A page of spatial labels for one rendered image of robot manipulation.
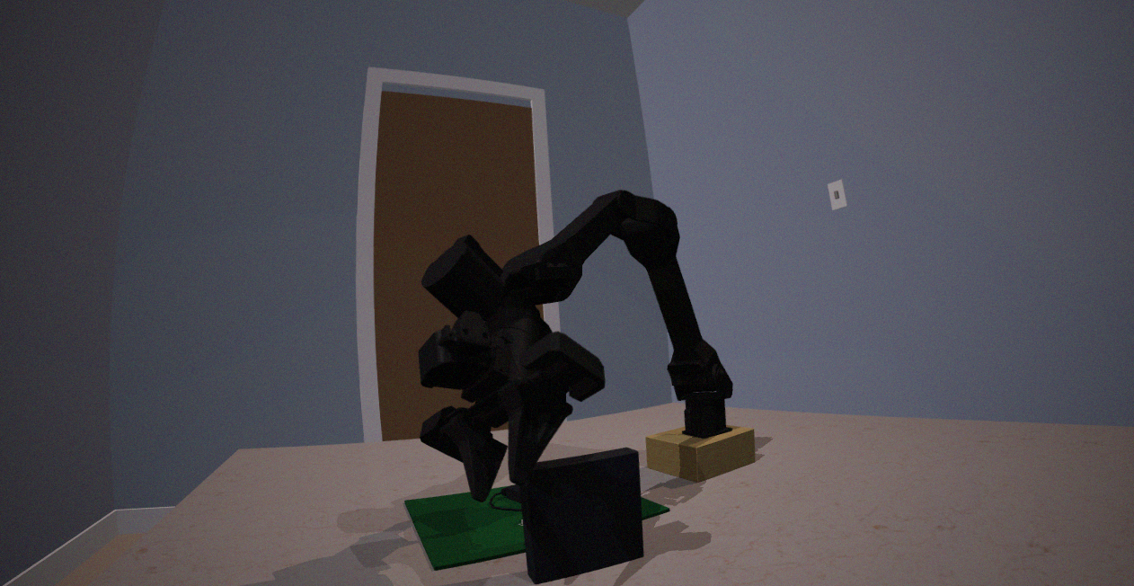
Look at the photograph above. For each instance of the black cable with plug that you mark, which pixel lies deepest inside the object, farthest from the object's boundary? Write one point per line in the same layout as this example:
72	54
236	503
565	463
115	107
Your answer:
512	493

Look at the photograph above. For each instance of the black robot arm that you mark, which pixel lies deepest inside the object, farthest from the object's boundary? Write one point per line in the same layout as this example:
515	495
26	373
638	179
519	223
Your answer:
471	285

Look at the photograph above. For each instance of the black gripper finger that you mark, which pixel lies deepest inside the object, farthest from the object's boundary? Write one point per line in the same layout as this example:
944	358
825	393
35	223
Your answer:
481	455
535	415

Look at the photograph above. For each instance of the green circuit board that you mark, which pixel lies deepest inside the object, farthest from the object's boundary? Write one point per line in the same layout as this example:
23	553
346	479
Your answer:
457	530

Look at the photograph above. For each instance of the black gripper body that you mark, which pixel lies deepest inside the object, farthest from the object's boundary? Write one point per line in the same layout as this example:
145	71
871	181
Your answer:
556	362

